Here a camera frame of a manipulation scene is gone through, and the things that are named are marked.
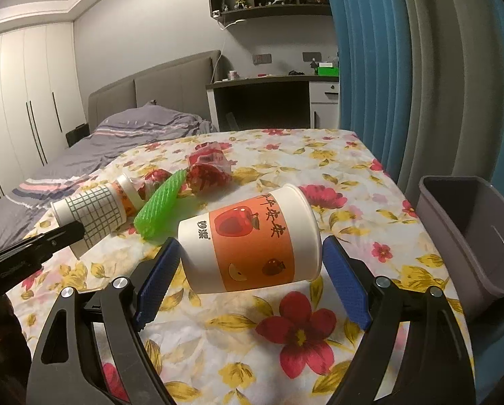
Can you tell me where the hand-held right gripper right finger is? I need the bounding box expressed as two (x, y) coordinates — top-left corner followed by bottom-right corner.
(321, 236), (476, 405)

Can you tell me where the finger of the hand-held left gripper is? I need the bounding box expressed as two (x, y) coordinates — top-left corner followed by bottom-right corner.
(0, 220), (86, 264)

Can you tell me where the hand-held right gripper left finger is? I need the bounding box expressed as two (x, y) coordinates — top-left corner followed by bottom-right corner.
(26, 236), (181, 405)

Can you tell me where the green grid paper cup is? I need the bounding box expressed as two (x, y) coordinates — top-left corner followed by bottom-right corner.
(50, 183), (125, 259)

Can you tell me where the large apple print paper cup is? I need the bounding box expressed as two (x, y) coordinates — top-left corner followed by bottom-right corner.
(177, 183), (324, 295)

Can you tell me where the grey plastic bin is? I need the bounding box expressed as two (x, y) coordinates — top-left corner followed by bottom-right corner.
(416, 175), (504, 321)

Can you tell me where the green foam net sleeve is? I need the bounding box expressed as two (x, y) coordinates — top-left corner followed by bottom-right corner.
(133, 169), (186, 240)

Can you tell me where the orange print paper cup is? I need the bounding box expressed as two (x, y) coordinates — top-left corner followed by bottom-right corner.
(116, 173), (145, 217)

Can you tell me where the floral tablecloth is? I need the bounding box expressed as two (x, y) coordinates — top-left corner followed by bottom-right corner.
(7, 128), (476, 405)

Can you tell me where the black nightstand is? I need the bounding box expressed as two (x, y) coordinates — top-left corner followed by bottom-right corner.
(65, 123), (88, 148)

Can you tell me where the grey striped blanket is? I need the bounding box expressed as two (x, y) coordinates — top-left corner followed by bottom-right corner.
(0, 101), (219, 258)

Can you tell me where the red clear plastic bag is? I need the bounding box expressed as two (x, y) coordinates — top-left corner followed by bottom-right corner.
(139, 142), (234, 201)

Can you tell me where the white wardrobe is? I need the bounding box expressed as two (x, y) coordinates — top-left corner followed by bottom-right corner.
(0, 21), (88, 212)

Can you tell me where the white drawer cabinet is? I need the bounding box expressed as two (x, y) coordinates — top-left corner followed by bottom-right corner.
(309, 81), (341, 129)

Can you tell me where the grey padded headboard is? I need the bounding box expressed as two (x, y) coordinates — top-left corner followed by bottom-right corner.
(87, 50), (222, 133)

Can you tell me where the blue and grey curtain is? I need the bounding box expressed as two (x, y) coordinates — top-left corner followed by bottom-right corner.
(319, 0), (504, 405)

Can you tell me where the dark top desk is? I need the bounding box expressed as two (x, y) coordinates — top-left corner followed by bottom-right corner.
(205, 75), (341, 131)

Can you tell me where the white cable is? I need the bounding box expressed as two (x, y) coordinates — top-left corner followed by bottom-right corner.
(212, 19), (246, 83)

